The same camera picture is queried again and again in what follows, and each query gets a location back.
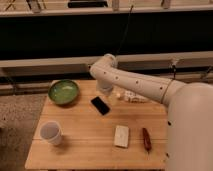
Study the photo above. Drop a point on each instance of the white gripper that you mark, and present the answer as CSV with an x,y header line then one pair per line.
x,y
104,87

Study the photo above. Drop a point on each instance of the black rectangular eraser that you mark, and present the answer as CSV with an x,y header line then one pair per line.
x,y
100,105

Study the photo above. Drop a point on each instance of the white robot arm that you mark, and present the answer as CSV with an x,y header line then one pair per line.
x,y
189,112

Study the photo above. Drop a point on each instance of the green ceramic bowl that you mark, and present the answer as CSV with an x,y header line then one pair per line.
x,y
63,92

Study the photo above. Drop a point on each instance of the white rectangular sponge block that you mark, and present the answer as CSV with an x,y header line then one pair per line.
x,y
121,137

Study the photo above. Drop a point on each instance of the red handled screwdriver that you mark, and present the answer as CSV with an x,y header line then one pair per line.
x,y
147,141

